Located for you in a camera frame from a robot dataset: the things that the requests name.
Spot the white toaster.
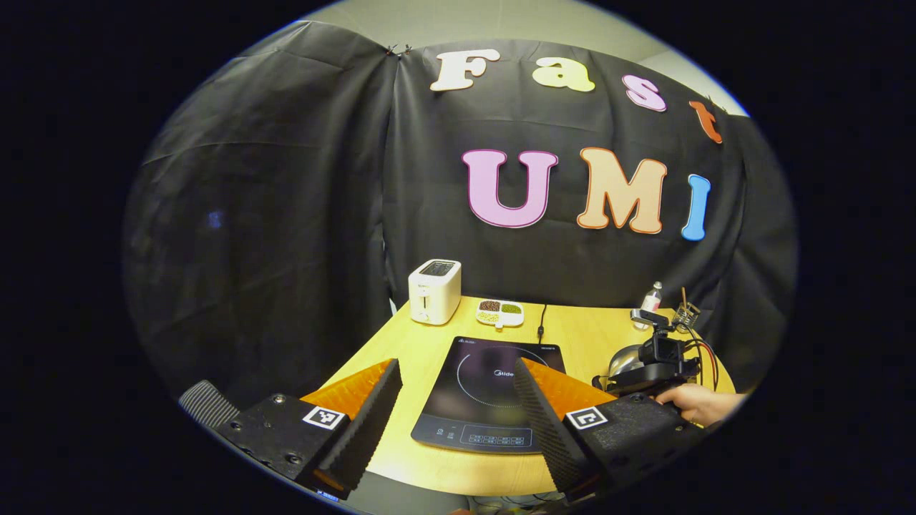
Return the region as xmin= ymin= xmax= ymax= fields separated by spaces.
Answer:
xmin=408 ymin=259 xmax=462 ymax=326

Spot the black induction cooktop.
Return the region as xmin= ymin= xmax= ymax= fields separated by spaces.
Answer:
xmin=411 ymin=336 xmax=566 ymax=455

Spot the white divided bean dish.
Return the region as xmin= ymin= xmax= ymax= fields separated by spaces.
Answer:
xmin=476 ymin=299 xmax=525 ymax=330

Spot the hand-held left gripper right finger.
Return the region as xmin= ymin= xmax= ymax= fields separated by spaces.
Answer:
xmin=513 ymin=357 xmax=709 ymax=501

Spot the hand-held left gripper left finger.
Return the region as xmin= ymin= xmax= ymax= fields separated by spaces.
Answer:
xmin=215 ymin=358 xmax=404 ymax=501

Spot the steel pot with black handle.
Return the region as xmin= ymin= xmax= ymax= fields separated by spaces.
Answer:
xmin=607 ymin=343 xmax=645 ymax=378

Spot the black backdrop cloth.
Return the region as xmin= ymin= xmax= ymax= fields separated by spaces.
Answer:
xmin=122 ymin=20 xmax=799 ymax=408

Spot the grey ribbed object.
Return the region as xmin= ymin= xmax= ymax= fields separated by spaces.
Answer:
xmin=178 ymin=381 xmax=241 ymax=430

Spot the small wire basket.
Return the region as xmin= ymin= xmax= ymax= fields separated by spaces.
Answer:
xmin=673 ymin=288 xmax=702 ymax=334

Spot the small clear bottle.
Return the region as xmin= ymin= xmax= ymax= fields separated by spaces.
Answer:
xmin=633 ymin=281 xmax=663 ymax=331

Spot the red and black gripper cable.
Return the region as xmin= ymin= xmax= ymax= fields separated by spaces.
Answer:
xmin=686 ymin=335 xmax=721 ymax=391

